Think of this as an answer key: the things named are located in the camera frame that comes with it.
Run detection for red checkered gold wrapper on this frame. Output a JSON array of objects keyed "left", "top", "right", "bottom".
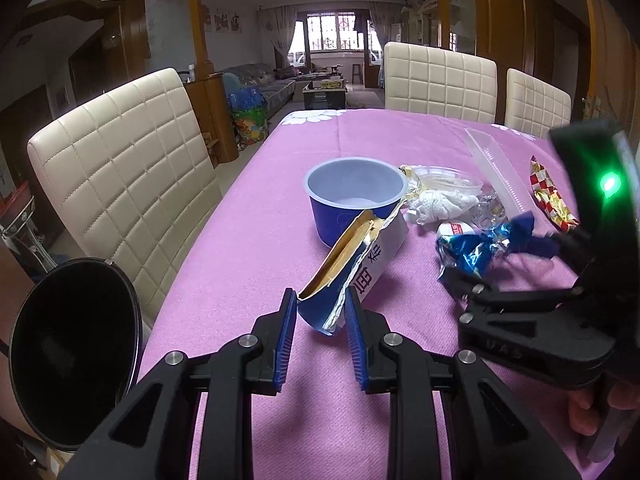
[{"left": 529, "top": 155, "right": 581, "bottom": 233}]

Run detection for wooden door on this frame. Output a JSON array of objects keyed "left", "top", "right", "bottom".
[{"left": 580, "top": 0, "right": 640, "bottom": 126}]

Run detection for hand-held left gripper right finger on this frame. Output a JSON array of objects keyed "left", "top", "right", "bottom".
[{"left": 344, "top": 292, "right": 583, "bottom": 480}]

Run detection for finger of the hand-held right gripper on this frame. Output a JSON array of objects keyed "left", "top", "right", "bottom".
[
  {"left": 525, "top": 225, "right": 596, "bottom": 281},
  {"left": 442, "top": 265, "right": 583, "bottom": 322}
]

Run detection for clear crinkled wrapper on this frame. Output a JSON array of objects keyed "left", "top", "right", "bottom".
[{"left": 475, "top": 190, "right": 512, "bottom": 226}]

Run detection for wooden pillar cabinet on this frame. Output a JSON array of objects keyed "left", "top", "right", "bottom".
[{"left": 184, "top": 0, "right": 238, "bottom": 163}]

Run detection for coffee table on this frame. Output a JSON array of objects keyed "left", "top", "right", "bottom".
[{"left": 302, "top": 79, "right": 348, "bottom": 110}]

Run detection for pink flowered tablecloth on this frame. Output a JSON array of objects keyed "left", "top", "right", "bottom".
[{"left": 137, "top": 109, "right": 617, "bottom": 480}]

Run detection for torn blue paper carton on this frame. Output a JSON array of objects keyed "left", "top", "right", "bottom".
[{"left": 297, "top": 205, "right": 410, "bottom": 336}]

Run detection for colourful printed bag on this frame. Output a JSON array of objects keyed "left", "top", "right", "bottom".
[{"left": 229, "top": 87, "right": 271, "bottom": 148}]

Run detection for grey sofa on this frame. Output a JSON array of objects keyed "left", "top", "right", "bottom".
[{"left": 220, "top": 62, "right": 301, "bottom": 121}]

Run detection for clear round plastic container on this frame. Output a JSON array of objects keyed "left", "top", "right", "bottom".
[{"left": 414, "top": 165, "right": 483, "bottom": 198}]

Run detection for cream quilted dining chair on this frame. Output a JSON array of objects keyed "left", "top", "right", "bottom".
[
  {"left": 382, "top": 41, "right": 498, "bottom": 125},
  {"left": 27, "top": 67, "right": 223, "bottom": 331},
  {"left": 504, "top": 68, "right": 572, "bottom": 141}
]

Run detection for crumpled white tissue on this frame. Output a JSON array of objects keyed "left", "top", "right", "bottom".
[{"left": 402, "top": 187, "right": 481, "bottom": 228}]

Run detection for clear long plastic tray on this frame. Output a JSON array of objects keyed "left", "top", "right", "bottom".
[{"left": 464, "top": 127, "right": 533, "bottom": 216}]

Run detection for wall pictures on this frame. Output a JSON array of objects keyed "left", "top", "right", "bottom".
[{"left": 202, "top": 5, "right": 244, "bottom": 34}]

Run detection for barred window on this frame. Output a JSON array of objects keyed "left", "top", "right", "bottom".
[{"left": 306, "top": 12, "right": 357, "bottom": 53}]

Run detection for person's right hand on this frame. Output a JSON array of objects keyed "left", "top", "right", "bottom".
[{"left": 569, "top": 379, "right": 640, "bottom": 437}]

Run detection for blue foil wrapper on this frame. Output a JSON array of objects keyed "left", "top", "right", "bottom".
[{"left": 436, "top": 210, "right": 558, "bottom": 282}]

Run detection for black trash bin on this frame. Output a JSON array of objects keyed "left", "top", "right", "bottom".
[{"left": 9, "top": 257, "right": 143, "bottom": 453}]

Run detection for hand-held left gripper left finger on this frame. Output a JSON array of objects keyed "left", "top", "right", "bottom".
[{"left": 57, "top": 287, "right": 299, "bottom": 480}]

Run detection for blue plastic cup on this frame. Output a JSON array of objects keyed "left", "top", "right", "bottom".
[{"left": 306, "top": 157, "right": 408, "bottom": 250}]

